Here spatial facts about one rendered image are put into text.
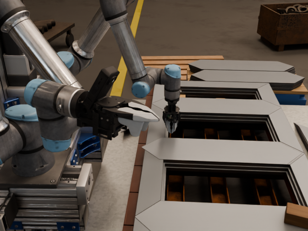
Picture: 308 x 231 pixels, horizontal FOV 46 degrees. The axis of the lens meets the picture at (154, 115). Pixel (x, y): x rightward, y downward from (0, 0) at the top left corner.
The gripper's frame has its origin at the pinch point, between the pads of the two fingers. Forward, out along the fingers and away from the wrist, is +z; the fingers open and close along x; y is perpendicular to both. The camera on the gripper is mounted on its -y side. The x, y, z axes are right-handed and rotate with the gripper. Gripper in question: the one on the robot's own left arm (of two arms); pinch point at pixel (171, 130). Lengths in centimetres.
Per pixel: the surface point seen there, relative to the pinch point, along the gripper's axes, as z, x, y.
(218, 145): 0.8, 22.8, 10.6
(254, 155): 0.8, 38.7, 17.8
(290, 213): -4, 43, 59
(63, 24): 54, -168, -374
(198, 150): 0.8, 13.0, 15.8
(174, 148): 0.8, 1.8, 14.6
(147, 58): 76, -36, -301
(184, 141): 0.8, 6.6, 8.5
